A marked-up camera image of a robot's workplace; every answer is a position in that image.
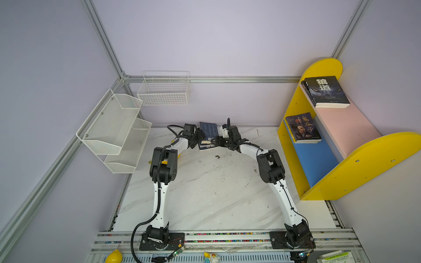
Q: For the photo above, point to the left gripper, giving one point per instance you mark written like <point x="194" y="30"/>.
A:
<point x="200" y="137"/>

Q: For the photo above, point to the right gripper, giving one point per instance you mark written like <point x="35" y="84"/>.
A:
<point x="218" y="139"/>

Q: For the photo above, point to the blue book front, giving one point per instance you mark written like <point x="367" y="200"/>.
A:
<point x="210" y="130"/>

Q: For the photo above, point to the blue book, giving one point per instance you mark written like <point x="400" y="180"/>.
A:
<point x="210" y="130"/>
<point x="206" y="145"/>

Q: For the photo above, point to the purple old man book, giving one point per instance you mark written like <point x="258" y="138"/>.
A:
<point x="303" y="129"/>

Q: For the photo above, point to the black book with barcode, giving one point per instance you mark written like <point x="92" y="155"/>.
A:
<point x="325" y="92"/>

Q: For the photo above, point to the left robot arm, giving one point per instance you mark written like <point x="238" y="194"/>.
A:
<point x="163" y="171"/>

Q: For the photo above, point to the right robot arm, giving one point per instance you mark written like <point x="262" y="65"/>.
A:
<point x="272" y="172"/>

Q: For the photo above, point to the blue book behind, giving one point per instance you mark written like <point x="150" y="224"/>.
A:
<point x="206" y="145"/>

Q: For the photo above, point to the white mesh two-tier shelf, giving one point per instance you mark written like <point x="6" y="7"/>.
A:
<point x="115" y="133"/>

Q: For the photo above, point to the yellow pink blue bookshelf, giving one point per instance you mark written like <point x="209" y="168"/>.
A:
<point x="352" y="152"/>

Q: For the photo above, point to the yellow lemon toy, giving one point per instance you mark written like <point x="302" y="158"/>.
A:
<point x="114" y="257"/>

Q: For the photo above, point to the green white box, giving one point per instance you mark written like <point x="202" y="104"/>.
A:
<point x="337" y="257"/>

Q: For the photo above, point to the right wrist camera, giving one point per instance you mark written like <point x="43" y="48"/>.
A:
<point x="225" y="131"/>

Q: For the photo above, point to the white wire basket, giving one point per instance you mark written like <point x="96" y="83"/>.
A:
<point x="165" y="88"/>

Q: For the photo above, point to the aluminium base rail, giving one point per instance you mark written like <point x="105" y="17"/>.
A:
<point x="238" y="246"/>

